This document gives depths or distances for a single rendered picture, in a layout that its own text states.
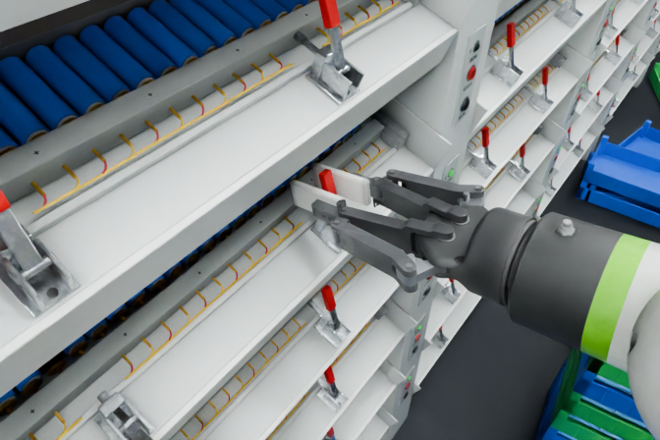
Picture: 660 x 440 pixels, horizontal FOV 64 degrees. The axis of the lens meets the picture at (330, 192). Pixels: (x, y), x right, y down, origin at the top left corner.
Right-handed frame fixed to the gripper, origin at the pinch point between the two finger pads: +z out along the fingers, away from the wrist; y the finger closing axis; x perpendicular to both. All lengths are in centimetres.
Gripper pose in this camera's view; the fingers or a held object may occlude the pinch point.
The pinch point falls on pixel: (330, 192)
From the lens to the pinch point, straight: 53.4
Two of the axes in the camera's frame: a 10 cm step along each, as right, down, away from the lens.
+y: 6.2, -5.3, 5.8
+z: -7.7, -2.8, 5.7
